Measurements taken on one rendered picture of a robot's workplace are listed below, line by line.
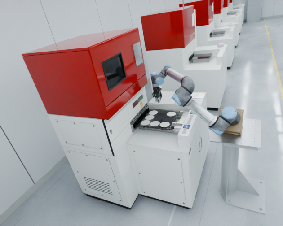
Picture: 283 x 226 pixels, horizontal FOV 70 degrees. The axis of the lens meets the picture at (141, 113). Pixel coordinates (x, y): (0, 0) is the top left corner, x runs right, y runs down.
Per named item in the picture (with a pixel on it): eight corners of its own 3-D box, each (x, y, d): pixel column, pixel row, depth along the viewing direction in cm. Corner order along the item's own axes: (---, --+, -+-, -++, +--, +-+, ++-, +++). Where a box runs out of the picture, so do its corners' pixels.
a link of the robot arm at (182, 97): (233, 124, 171) (182, 84, 169) (221, 138, 173) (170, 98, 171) (227, 122, 183) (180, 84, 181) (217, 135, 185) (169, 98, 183)
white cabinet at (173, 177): (139, 198, 243) (125, 144, 205) (166, 148, 316) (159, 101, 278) (193, 214, 214) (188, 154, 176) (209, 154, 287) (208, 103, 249)
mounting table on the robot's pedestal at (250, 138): (259, 130, 206) (261, 119, 200) (259, 159, 173) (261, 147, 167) (213, 125, 228) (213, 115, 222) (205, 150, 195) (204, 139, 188)
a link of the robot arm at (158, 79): (162, 73, 199) (158, 71, 208) (155, 82, 200) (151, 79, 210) (168, 78, 203) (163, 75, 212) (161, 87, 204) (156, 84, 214)
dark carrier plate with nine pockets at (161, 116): (138, 125, 217) (137, 125, 216) (150, 110, 243) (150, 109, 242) (168, 128, 201) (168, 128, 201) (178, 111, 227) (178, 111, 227)
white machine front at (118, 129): (112, 156, 191) (101, 119, 172) (147, 113, 253) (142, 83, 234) (115, 156, 189) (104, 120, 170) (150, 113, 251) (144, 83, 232)
